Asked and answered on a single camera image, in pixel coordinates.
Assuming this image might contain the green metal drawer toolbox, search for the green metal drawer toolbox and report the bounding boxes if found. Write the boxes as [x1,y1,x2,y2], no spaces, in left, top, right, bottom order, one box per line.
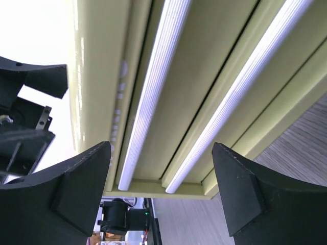
[68,1,326,200]

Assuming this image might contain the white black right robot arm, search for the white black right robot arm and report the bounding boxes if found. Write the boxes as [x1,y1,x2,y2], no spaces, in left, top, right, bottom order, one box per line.
[1,141,326,244]

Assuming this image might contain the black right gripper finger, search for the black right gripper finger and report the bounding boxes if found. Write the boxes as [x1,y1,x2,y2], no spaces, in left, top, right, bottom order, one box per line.
[212,143,326,244]

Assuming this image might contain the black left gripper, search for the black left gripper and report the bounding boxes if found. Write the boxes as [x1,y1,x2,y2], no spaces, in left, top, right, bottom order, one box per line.
[1,57,111,244]

